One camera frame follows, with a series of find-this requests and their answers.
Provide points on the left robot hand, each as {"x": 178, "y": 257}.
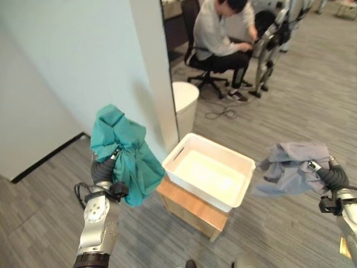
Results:
{"x": 101, "y": 171}

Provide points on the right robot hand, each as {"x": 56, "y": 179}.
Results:
{"x": 332, "y": 173}

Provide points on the teal cloth garment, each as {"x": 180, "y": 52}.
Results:
{"x": 128, "y": 159}

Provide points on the grey cloth garment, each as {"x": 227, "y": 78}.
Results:
{"x": 290, "y": 170}

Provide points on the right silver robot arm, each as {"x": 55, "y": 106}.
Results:
{"x": 343, "y": 215}

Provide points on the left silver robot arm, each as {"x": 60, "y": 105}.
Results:
{"x": 96, "y": 223}

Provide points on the white plastic laundry basket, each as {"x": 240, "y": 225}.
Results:
{"x": 209, "y": 170}

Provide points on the small wooden table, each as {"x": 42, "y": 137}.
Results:
{"x": 192, "y": 208}

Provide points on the white round bin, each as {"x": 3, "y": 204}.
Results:
{"x": 184, "y": 107}

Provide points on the robot's dark foot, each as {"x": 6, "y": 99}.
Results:
{"x": 190, "y": 263}

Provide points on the silver humanoid robot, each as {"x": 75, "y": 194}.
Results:
{"x": 274, "y": 39}

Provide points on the black office chair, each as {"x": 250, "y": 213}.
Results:
{"x": 199, "y": 56}

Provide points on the person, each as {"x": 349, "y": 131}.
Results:
{"x": 223, "y": 42}

